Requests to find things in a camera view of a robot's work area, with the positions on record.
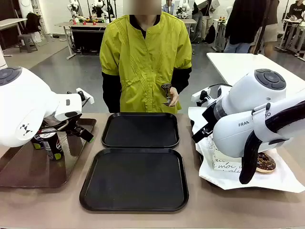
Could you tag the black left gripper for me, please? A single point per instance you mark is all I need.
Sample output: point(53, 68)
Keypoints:
point(74, 126)

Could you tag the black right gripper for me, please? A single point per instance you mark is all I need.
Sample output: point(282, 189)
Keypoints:
point(210, 115)

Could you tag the black Pepsi can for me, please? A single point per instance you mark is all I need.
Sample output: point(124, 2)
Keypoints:
point(37, 143)
point(53, 146)

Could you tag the metal serving tongs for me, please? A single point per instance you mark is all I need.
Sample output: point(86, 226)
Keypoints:
point(167, 93)

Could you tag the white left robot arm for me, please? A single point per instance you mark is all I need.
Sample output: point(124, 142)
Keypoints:
point(23, 100)

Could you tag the person left forearm black sleeve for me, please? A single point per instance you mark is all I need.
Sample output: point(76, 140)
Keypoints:
point(182, 78)

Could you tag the person right forearm black sleeve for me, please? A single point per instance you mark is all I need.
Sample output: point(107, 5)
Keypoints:
point(111, 93)

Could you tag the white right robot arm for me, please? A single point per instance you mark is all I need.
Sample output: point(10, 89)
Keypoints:
point(250, 95)

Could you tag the person left hand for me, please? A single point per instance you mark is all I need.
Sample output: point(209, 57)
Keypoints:
point(175, 95)

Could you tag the white script paper box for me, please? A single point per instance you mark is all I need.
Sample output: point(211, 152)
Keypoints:
point(226, 164)

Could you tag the white paper sheet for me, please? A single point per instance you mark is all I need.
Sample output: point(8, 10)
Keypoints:
point(221, 176)

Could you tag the black plastic tray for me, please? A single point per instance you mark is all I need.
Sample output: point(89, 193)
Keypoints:
point(134, 179)
point(140, 131)

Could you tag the brown plastic tray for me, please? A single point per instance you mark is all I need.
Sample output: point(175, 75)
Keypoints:
point(35, 169)

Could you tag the chocolate sprinkle donut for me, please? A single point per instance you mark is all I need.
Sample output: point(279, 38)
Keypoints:
point(265, 164)

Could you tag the white side table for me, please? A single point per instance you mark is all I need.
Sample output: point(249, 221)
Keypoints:
point(238, 66)

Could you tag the yellow green jacket torso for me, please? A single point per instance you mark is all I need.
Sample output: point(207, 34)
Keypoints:
point(143, 66)

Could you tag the black panel under table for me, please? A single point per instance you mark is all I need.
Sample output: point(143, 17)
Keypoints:
point(88, 39)

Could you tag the black backpack on floor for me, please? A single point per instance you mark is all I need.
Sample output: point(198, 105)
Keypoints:
point(210, 34)

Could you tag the grey stool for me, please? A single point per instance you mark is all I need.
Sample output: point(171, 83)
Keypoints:
point(27, 41)

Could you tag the grey background table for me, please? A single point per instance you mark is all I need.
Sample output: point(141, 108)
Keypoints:
point(69, 25)

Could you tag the bystander in khaki trousers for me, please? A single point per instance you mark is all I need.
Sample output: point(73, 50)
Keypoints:
point(207, 21)

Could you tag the bystander in dark coat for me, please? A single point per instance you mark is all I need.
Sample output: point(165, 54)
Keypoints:
point(243, 21)

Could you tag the bystander in tan skirt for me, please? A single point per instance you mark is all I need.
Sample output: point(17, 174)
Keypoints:
point(270, 31)

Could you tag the black bag on chair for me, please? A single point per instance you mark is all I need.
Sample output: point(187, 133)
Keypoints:
point(32, 22)

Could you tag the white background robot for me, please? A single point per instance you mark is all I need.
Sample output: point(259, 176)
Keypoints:
point(98, 8)
point(73, 8)

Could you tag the white background desk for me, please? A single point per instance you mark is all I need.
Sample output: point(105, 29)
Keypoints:
point(12, 22)

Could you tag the blurred person head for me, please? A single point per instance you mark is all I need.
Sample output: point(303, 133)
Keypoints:
point(142, 7)

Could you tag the seated bystander black shirt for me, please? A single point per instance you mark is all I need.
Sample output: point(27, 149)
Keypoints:
point(296, 10)

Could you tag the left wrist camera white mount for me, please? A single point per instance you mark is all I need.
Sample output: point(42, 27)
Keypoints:
point(86, 98)

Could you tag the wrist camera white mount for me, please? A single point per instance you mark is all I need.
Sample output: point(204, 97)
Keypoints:
point(86, 98)
point(197, 95)

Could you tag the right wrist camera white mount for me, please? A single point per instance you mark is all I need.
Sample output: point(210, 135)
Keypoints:
point(197, 95)

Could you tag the black camera pole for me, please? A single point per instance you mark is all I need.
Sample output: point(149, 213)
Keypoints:
point(259, 40)

